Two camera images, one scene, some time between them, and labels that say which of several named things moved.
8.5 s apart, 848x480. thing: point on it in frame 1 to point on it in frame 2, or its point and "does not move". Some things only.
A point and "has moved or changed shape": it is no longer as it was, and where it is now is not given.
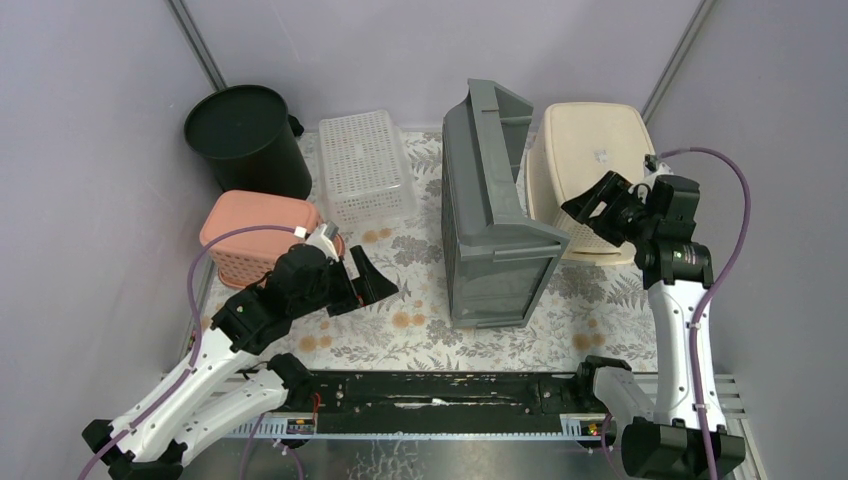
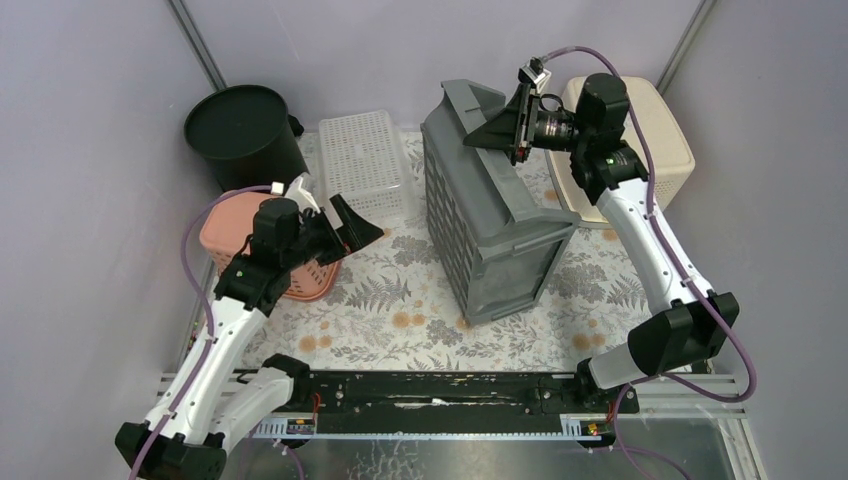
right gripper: (612, 190) to (512, 129)
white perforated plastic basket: (367, 171) does not move
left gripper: (348, 287) to (337, 227)
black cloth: (296, 127) does not move
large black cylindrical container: (243, 135) does not move
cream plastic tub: (576, 143) to (672, 148)
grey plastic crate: (498, 262) has moved or changed shape
